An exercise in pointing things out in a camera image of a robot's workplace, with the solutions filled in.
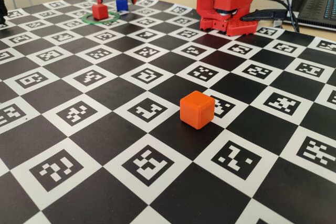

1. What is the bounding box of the blue cube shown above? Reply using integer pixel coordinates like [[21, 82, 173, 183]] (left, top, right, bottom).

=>
[[115, 0, 129, 12]]

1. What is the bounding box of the red cube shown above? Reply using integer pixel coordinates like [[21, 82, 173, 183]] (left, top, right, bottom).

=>
[[92, 4, 109, 20]]

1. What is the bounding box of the orange cube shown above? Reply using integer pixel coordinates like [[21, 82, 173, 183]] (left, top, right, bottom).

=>
[[180, 90, 216, 130]]

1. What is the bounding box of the black stand base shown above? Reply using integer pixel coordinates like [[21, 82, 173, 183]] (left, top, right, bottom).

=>
[[0, 0, 8, 24]]

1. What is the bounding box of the black table clamp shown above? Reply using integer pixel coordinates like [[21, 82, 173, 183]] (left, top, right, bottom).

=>
[[240, 8, 288, 23]]

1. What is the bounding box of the black white marker mat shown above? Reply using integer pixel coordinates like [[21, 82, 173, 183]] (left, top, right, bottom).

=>
[[0, 0, 336, 224]]

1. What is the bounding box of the dark laptop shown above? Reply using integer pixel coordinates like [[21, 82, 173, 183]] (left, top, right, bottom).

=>
[[290, 0, 336, 32]]

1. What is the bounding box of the green ring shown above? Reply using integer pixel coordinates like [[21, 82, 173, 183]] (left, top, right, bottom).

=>
[[81, 11, 120, 25]]

